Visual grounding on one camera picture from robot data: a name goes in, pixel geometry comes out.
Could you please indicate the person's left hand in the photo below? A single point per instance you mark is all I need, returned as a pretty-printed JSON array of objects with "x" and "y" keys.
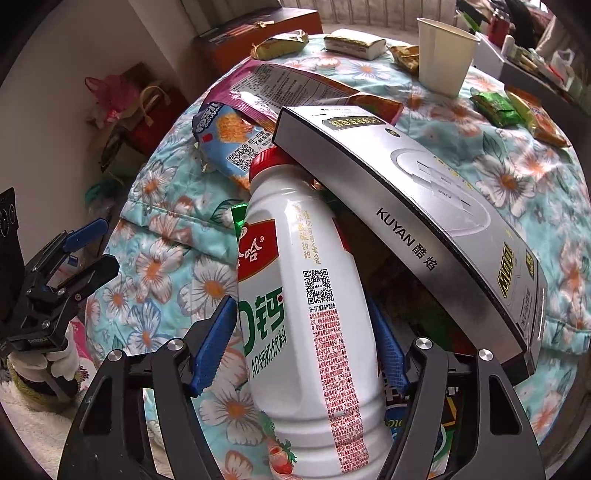
[{"x": 67, "y": 362}]

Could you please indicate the white paper cup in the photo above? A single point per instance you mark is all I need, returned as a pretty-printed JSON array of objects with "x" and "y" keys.
[{"x": 445, "y": 55}]

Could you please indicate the crinkled yellow packet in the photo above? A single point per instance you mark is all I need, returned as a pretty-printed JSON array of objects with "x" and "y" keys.
[{"x": 406, "y": 57}]

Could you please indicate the small white bottle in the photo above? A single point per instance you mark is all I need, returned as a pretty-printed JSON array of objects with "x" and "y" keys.
[{"x": 509, "y": 46}]

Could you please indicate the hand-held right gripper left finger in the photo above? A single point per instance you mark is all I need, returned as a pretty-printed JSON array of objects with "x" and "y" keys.
[{"x": 217, "y": 346}]

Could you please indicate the fuzzy fleece cloth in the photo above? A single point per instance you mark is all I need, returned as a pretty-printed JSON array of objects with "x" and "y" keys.
[{"x": 37, "y": 424}]

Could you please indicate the small green packet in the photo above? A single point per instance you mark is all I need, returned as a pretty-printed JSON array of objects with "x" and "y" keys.
[{"x": 496, "y": 108}]

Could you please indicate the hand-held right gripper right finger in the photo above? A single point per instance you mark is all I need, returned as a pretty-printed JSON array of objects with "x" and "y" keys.
[{"x": 391, "y": 357}]

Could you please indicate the pink floral cloth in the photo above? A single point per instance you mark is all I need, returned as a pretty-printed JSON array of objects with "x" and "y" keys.
[{"x": 81, "y": 355}]

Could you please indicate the pink gift bag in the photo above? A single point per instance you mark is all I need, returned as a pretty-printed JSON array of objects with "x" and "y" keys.
[{"x": 113, "y": 99}]

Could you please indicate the red wooden cabinet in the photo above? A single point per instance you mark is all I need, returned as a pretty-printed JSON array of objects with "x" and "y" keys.
[{"x": 258, "y": 32}]

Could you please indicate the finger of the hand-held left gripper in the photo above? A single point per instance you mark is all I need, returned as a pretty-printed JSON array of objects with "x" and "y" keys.
[
  {"x": 87, "y": 233},
  {"x": 99, "y": 272}
]

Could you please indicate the yellow green snack packet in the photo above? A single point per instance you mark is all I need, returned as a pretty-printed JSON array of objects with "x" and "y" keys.
[{"x": 279, "y": 45}]

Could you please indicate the green chip bag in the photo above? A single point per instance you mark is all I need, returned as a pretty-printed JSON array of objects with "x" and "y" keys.
[{"x": 450, "y": 415}]

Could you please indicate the red gift bag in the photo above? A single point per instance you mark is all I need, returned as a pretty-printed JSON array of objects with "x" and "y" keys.
[{"x": 161, "y": 115}]

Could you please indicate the white drink bottle red cap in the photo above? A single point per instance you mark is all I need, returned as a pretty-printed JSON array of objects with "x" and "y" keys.
[{"x": 304, "y": 323}]

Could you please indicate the white plastic bag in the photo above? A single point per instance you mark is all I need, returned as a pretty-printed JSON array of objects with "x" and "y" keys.
[{"x": 563, "y": 62}]

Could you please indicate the silver cardboard box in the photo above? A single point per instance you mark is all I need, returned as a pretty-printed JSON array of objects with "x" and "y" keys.
[{"x": 415, "y": 194}]

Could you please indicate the blue snack bag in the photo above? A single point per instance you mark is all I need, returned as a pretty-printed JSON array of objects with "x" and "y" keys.
[{"x": 221, "y": 134}]

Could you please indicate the floral blanket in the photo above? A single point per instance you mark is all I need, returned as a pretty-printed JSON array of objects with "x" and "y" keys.
[{"x": 157, "y": 258}]

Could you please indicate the pile of dark clothes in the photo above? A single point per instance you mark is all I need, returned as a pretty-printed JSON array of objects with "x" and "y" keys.
[{"x": 526, "y": 18}]

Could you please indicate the white wafer packet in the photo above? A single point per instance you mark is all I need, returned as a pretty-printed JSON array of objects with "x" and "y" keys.
[{"x": 353, "y": 44}]

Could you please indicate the pink snack bag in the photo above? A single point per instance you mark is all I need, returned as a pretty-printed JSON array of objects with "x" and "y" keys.
[{"x": 286, "y": 83}]

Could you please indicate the yellow biscuit packet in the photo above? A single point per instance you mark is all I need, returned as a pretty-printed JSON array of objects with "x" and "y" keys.
[{"x": 538, "y": 120}]

